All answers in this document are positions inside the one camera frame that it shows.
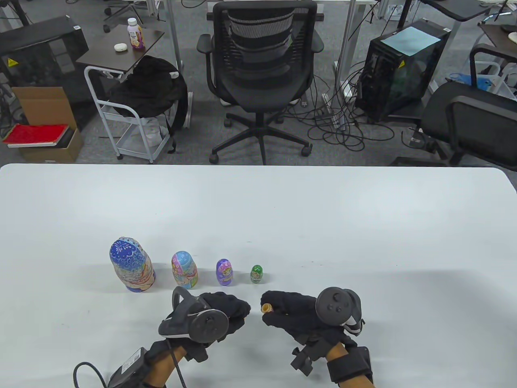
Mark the white power strip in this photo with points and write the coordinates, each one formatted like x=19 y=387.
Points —
x=338 y=117

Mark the dark brown side table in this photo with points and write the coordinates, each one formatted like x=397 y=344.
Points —
x=105 y=54

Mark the large cream Russian doll bottom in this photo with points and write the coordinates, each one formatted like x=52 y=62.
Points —
x=137 y=281

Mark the open cardboard box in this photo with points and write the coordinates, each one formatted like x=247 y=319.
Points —
x=44 y=105

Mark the person's right hand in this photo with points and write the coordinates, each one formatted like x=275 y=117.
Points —
x=295 y=315

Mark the black VR controller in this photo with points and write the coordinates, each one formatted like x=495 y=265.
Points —
x=335 y=305
x=208 y=325

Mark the person's left hand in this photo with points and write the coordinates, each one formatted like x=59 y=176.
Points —
x=230 y=309

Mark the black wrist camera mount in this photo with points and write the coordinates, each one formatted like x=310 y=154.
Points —
x=198 y=351
x=305 y=357

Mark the small purple nesting doll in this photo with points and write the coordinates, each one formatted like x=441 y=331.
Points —
x=224 y=265
x=225 y=278

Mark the white shoe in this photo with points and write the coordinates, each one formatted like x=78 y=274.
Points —
x=228 y=103

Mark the black cabinet with warning sticker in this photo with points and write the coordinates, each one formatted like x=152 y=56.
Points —
x=40 y=48

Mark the white metal desk leg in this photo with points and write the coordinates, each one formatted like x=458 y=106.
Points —
x=348 y=40
x=175 y=36

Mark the light blue paper sheet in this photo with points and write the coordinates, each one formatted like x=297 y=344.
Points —
x=410 y=40

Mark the black chair base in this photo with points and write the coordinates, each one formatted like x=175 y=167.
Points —
x=121 y=10

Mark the person's right forearm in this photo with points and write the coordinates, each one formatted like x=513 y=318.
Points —
x=335 y=351

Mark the red notebook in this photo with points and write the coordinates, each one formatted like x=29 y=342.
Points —
x=34 y=134

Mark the purple drink bottle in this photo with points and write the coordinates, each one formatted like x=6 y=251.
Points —
x=136 y=36

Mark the small white oval object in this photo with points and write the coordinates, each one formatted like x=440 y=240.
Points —
x=120 y=47

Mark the black desk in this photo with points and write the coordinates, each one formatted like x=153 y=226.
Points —
x=456 y=8

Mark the large blue Russian doll top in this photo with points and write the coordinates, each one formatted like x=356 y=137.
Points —
x=127 y=252

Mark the black bag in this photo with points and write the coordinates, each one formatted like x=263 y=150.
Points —
x=149 y=89

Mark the black padded office chair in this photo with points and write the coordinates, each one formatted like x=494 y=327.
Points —
x=464 y=117

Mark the white metal rolling cart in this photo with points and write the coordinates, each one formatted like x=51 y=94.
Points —
x=139 y=150

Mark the black mesh office chair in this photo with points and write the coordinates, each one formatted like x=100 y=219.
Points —
x=258 y=81

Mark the blue plastic bag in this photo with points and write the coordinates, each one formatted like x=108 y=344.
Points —
x=476 y=81

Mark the person's left forearm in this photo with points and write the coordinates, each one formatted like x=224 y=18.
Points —
x=161 y=370

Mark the black glass computer tower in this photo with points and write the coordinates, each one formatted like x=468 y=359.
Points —
x=396 y=85

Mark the red Russian doll bottom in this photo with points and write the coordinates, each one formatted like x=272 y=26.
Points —
x=266 y=308

